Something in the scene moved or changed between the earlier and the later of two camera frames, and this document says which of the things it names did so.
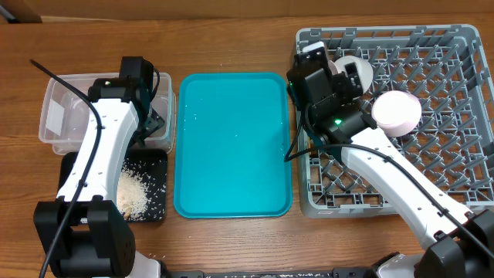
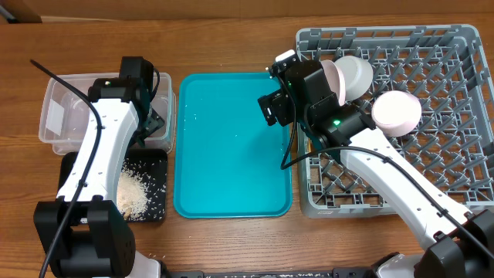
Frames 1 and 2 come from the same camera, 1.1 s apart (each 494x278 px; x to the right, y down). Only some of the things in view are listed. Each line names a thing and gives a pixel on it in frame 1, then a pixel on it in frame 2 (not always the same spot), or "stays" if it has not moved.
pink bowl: [396, 113] stays
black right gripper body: [340, 86] -> [282, 106]
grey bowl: [364, 70] stays
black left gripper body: [150, 123] stays
